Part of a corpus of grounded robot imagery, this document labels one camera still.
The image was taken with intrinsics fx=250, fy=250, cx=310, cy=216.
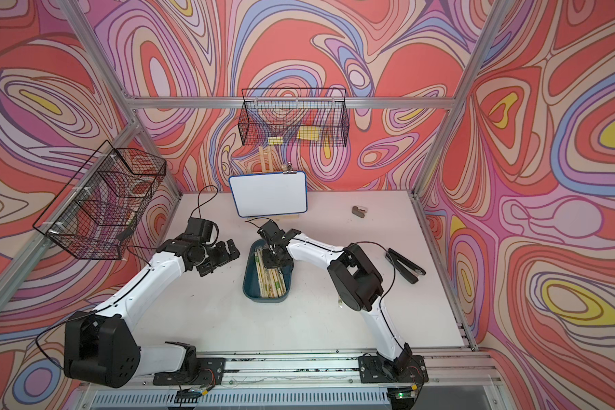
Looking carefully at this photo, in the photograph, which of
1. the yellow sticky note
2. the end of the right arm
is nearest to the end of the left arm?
the end of the right arm

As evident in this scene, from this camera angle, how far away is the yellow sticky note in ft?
2.96

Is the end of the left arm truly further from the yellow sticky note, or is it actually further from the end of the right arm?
the yellow sticky note
